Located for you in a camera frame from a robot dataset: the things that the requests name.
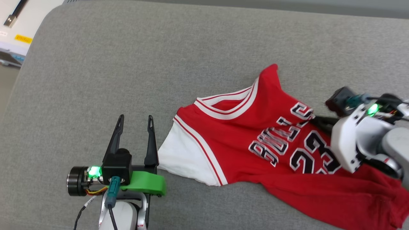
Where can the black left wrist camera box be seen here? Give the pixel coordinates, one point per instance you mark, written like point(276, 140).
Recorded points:
point(116, 166)

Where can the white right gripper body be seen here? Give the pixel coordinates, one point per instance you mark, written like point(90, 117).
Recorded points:
point(348, 143)

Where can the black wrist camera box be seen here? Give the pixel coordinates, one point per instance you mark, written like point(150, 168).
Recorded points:
point(338, 100)
point(116, 166)

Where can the pale grey partition panel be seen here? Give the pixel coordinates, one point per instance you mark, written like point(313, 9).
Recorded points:
point(287, 5)

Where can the white equipment box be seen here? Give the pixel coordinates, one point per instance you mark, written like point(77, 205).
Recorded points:
point(12, 48)

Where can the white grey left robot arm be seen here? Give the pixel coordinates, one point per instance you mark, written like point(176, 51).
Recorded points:
point(124, 214)

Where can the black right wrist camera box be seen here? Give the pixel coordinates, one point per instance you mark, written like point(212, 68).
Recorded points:
point(338, 100)

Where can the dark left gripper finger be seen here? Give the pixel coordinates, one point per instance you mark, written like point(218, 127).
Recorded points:
point(151, 143)
point(113, 140)

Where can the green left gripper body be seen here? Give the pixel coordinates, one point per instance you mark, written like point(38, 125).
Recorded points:
point(147, 183)

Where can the red white basketball jersey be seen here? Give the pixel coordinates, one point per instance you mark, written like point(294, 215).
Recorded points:
point(243, 134)

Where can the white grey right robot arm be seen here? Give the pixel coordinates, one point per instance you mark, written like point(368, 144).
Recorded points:
point(393, 140)

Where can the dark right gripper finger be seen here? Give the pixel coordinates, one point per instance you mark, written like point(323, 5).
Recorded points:
point(326, 128)
point(324, 120)

